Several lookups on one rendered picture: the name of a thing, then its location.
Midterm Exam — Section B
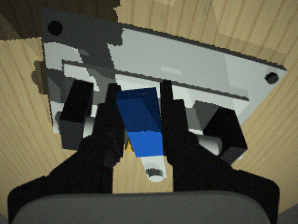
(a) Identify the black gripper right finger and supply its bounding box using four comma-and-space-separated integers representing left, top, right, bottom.
160, 80, 280, 224

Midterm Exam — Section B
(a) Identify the grey metal mounting plate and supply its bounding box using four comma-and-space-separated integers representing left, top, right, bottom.
41, 8, 288, 126

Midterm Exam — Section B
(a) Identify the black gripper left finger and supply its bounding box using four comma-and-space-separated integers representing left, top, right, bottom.
7, 83, 125, 224

